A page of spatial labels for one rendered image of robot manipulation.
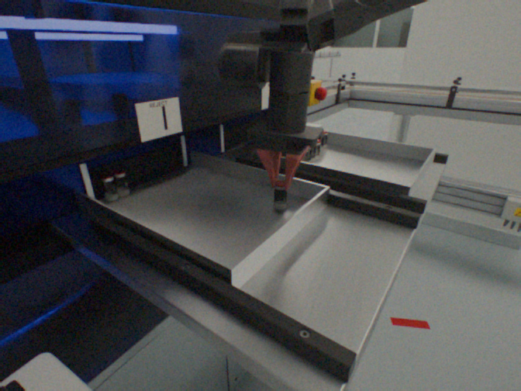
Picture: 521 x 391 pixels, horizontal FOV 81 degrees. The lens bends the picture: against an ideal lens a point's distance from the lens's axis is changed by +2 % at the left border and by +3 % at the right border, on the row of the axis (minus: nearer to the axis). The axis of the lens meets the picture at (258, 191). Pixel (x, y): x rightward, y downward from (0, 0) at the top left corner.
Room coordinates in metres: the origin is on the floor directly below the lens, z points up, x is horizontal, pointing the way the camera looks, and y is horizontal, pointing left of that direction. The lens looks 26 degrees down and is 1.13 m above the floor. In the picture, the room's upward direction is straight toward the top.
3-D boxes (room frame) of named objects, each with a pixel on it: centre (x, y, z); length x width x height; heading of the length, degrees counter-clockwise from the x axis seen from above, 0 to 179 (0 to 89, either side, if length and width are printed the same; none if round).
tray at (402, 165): (0.67, -0.20, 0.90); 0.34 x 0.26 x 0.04; 54
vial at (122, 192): (0.50, 0.25, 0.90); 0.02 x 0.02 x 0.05
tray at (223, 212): (0.46, 0.09, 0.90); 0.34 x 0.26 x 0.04; 54
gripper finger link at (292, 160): (0.45, -0.04, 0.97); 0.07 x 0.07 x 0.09; 68
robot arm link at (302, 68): (0.44, -0.04, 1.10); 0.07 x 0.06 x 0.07; 68
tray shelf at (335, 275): (0.56, -0.06, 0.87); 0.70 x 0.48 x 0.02; 144
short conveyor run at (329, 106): (1.32, -0.21, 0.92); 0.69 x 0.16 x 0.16; 144
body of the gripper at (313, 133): (0.44, -0.04, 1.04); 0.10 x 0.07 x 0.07; 68
